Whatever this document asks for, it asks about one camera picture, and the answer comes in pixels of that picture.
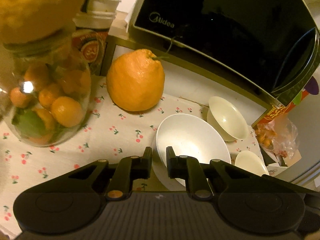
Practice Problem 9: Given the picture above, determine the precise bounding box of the bag of oranges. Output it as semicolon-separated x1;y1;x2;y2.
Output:
254;114;299;158

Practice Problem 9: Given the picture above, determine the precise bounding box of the cream bowl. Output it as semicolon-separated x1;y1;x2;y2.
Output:
207;96;249;142
235;151;269;176

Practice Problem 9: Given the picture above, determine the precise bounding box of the large orange on table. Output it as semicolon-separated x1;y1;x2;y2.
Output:
106;49;165;112

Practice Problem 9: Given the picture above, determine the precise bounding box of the black microwave oven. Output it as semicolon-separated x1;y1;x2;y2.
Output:
129;0;319;106

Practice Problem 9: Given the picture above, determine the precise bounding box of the large white bowl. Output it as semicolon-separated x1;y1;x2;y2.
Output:
152;113;231;191

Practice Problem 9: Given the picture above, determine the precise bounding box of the glass jar of kumquats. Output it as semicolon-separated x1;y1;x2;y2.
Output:
1;26;91;147

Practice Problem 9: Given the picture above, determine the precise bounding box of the stack of white containers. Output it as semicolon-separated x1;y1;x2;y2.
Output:
73;0;121;31

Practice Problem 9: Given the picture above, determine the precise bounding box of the cherry print tablecloth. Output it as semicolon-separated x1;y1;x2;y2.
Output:
0;76;266;238

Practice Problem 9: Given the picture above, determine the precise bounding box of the large orange on jar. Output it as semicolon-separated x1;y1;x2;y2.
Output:
1;0;84;43

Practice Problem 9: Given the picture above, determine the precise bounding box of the red label jar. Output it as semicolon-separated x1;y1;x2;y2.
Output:
72;29;108;75

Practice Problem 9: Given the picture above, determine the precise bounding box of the red gift box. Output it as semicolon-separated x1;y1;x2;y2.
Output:
253;73;319;127

